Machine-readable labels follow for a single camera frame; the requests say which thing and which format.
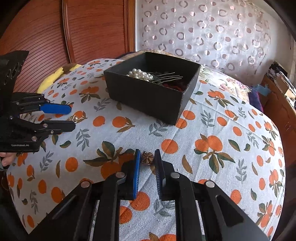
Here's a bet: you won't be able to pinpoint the white circle pattern curtain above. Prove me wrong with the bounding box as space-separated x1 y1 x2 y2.
135 0 292 79

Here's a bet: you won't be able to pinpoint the wooden slatted headboard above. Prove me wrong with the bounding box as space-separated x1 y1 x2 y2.
1 1 135 92

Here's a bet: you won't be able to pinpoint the person's left hand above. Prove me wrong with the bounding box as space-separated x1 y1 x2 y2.
0 152 16 167

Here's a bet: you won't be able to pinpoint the brown flower brooch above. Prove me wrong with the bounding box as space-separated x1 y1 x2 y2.
141 151 154 165

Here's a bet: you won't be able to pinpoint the black cardboard jewelry box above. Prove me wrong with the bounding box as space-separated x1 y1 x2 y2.
104 52 201 125

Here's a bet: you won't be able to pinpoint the pearl hair comb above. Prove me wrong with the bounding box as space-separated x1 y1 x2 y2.
126 68 183 84

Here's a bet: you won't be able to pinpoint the wooden side cabinet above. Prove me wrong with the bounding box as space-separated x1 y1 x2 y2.
261 75 296 149

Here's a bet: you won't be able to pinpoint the orange fruit print bedsheet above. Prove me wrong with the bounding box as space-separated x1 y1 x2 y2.
7 59 285 239

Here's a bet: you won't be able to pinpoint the purple folded cloth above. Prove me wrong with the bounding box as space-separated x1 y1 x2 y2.
248 87 263 112

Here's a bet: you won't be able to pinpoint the small pearl earrings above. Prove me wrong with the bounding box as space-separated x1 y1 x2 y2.
69 115 79 123

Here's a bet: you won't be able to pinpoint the yellow plush toy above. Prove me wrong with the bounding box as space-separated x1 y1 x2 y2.
37 63 81 94

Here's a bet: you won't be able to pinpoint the stacked books and clutter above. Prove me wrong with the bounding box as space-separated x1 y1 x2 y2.
267 61 295 104

